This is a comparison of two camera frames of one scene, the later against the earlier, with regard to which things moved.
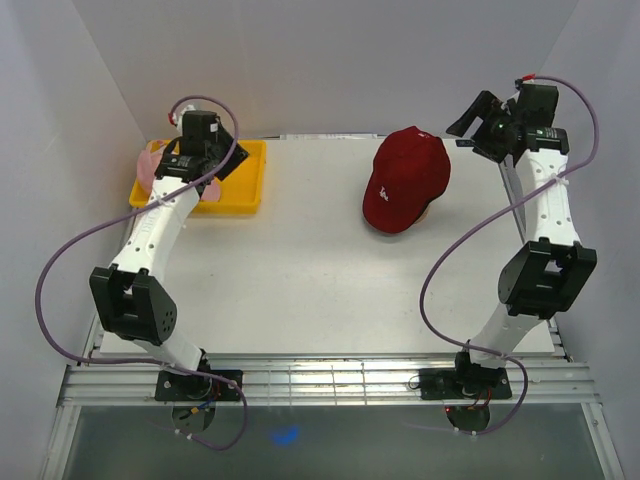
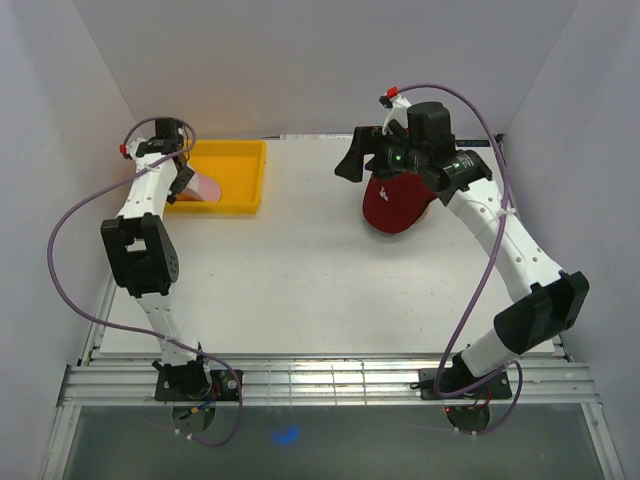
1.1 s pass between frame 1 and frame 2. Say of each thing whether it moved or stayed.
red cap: stayed
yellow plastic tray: stayed
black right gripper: moved
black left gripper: moved
